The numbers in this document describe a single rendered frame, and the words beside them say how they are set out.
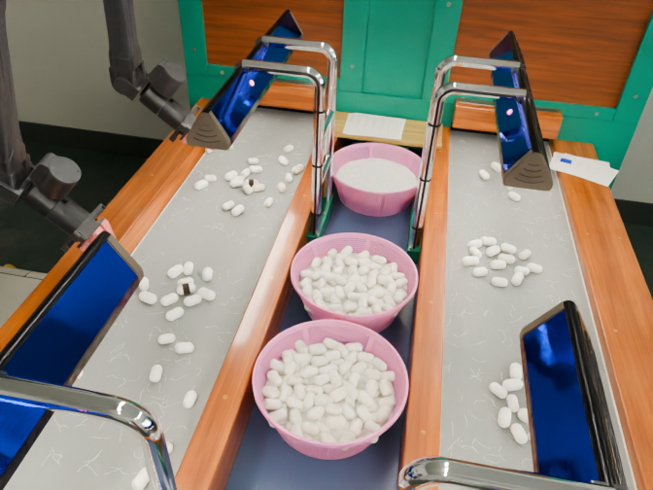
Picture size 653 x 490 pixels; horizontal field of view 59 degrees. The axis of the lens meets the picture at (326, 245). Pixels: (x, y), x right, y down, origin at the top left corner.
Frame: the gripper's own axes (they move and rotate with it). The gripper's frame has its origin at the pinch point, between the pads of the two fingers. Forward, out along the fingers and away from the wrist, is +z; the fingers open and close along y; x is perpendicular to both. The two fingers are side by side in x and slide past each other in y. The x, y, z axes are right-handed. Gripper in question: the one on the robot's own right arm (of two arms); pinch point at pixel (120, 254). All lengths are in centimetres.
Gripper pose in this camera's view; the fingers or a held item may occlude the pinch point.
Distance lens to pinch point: 120.7
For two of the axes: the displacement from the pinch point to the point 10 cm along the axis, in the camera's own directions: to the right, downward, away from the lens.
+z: 7.2, 6.3, 3.0
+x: -6.7, 5.0, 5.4
